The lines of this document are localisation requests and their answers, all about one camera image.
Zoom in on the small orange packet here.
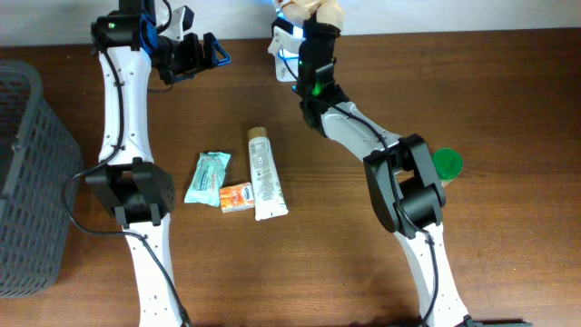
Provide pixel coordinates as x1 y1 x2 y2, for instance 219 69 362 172
220 183 255 213

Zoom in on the white barcode scanner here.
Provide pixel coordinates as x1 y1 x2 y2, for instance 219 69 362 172
268 26 302 82

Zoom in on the grey plastic mesh basket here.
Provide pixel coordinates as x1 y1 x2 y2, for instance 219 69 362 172
1 60 84 298

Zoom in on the teal tissue pack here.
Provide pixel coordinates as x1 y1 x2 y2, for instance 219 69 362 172
184 152 231 207

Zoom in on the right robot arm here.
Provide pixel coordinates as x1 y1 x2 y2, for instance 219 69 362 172
269 15 474 326

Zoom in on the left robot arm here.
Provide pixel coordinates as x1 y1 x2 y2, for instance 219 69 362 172
85 1 231 326

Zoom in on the white cream tube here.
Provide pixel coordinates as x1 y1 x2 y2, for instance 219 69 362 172
247 127 289 221

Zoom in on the beige snack bag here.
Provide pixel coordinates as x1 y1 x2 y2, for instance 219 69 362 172
272 0 345 30

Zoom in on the green lid jar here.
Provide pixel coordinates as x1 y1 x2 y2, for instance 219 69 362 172
432 148 464 187

